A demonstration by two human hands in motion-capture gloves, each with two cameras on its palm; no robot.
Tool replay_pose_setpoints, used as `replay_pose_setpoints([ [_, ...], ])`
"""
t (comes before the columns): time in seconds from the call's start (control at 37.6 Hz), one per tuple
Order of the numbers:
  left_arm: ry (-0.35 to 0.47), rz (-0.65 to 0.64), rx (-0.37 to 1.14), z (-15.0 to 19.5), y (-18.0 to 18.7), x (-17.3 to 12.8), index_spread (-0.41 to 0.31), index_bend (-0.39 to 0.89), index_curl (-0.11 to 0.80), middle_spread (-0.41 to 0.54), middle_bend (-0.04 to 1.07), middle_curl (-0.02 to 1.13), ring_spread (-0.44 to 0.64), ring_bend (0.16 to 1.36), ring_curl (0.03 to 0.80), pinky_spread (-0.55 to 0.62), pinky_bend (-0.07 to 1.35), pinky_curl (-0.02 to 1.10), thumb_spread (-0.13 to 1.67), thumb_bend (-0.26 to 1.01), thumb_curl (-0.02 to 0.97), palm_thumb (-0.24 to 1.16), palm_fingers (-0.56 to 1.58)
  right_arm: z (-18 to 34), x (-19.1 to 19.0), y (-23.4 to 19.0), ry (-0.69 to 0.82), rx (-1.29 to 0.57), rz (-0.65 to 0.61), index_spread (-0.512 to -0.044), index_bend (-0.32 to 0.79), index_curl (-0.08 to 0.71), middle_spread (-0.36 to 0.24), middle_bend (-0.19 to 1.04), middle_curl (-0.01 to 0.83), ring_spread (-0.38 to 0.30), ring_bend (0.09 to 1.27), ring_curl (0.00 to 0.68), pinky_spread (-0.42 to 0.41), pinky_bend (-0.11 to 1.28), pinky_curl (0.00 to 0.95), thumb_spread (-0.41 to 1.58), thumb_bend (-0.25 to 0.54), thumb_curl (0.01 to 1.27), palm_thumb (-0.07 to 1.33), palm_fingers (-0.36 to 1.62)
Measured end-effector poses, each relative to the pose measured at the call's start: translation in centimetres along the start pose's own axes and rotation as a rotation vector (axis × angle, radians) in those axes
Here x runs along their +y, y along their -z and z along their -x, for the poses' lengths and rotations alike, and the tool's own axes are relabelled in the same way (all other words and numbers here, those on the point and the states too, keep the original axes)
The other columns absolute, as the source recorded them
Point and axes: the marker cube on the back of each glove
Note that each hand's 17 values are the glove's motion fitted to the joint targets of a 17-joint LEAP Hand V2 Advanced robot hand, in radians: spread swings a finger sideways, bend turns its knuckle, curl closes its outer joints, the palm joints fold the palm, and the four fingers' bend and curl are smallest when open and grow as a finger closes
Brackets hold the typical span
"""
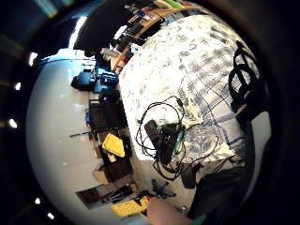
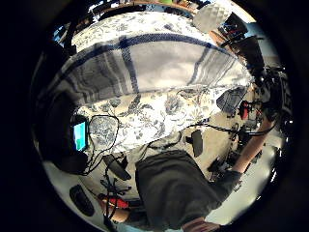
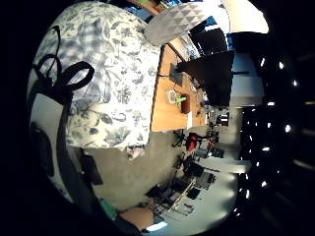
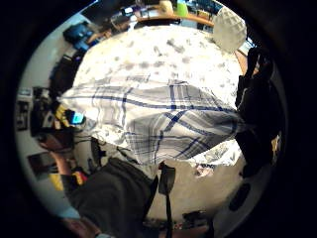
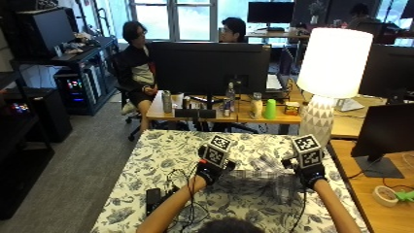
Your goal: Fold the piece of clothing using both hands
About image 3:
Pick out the black flat panel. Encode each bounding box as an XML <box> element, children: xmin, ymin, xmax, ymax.
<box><xmin>80</xmin><ymin>153</ymin><xmax>104</xmax><ymax>187</ymax></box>

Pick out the blue floral white cloth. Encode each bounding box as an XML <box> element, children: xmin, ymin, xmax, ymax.
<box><xmin>29</xmin><ymin>1</ymin><xmax>162</xmax><ymax>152</ymax></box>

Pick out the green band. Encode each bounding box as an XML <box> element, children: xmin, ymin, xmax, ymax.
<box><xmin>99</xmin><ymin>198</ymin><xmax>120</xmax><ymax>221</ymax></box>

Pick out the wooden desk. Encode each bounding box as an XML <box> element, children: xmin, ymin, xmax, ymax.
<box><xmin>150</xmin><ymin>42</ymin><xmax>209</xmax><ymax>134</ymax></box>

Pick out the white round container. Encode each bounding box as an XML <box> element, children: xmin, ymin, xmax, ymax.
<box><xmin>165</xmin><ymin>89</ymin><xmax>178</xmax><ymax>105</ymax></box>

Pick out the tan round seat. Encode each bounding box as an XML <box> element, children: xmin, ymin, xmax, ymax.
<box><xmin>119</xmin><ymin>206</ymin><xmax>156</xmax><ymax>232</ymax></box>

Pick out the brown cup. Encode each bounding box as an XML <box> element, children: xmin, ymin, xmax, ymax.
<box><xmin>179</xmin><ymin>93</ymin><xmax>192</xmax><ymax>115</ymax></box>

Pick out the grey box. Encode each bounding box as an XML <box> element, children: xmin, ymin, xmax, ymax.
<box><xmin>168</xmin><ymin>62</ymin><xmax>185</xmax><ymax>88</ymax></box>

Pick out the white paper sheet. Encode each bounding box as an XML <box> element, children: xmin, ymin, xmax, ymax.
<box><xmin>185</xmin><ymin>110</ymin><xmax>194</xmax><ymax>130</ymax></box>

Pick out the red and black office chair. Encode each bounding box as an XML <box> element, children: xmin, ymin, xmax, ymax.
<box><xmin>172</xmin><ymin>129</ymin><xmax>211</xmax><ymax>152</ymax></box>

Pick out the black flat device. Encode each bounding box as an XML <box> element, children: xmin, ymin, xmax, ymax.
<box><xmin>186</xmin><ymin>187</ymin><xmax>202</xmax><ymax>201</ymax></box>

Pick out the grey triangle-patterned cushion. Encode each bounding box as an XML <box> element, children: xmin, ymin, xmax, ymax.
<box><xmin>143</xmin><ymin>3</ymin><xmax>212</xmax><ymax>47</ymax></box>

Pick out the large black monitor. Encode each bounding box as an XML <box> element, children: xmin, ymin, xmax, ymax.
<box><xmin>176</xmin><ymin>49</ymin><xmax>236</xmax><ymax>108</ymax></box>

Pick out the white long table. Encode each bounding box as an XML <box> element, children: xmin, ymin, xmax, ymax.
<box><xmin>143</xmin><ymin>168</ymin><xmax>238</xmax><ymax>236</ymax></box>

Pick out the small black monitor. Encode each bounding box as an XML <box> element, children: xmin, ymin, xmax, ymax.
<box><xmin>189</xmin><ymin>27</ymin><xmax>229</xmax><ymax>56</ymax></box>

